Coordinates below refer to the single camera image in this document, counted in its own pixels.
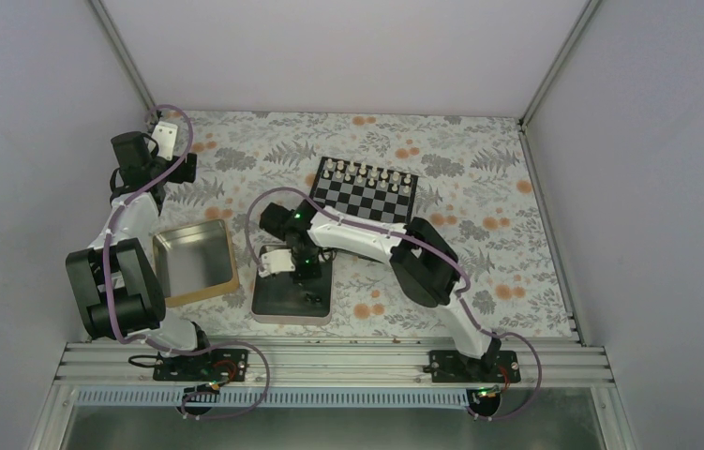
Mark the grey slotted cable duct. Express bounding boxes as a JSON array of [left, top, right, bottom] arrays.
[[74, 386, 472, 410]]

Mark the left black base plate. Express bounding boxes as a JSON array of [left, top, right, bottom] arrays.
[[152, 349, 249, 383]]

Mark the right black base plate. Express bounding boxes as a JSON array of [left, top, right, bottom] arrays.
[[423, 350, 521, 383]]

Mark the floral patterned table mat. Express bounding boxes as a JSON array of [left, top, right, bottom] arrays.
[[140, 110, 577, 341]]

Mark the black grey chess board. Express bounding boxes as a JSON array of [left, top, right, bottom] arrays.
[[307, 156, 419, 249]]

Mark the silver tin with black pieces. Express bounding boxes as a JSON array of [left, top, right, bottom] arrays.
[[250, 257, 333, 326]]

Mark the aluminium rail frame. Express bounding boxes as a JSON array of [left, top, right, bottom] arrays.
[[54, 338, 615, 388]]

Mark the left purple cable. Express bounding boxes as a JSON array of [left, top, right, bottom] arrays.
[[102, 104, 273, 422]]

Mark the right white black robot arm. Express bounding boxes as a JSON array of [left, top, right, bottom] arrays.
[[259, 201, 501, 382]]

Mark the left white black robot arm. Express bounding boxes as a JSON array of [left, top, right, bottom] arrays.
[[66, 122, 216, 380]]

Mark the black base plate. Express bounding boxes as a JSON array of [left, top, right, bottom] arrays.
[[423, 350, 521, 383], [152, 349, 249, 383]]

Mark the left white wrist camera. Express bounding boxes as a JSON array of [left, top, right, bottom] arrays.
[[148, 121, 178, 161]]

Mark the empty gold silver tin lid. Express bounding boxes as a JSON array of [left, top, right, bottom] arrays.
[[152, 219, 240, 308]]

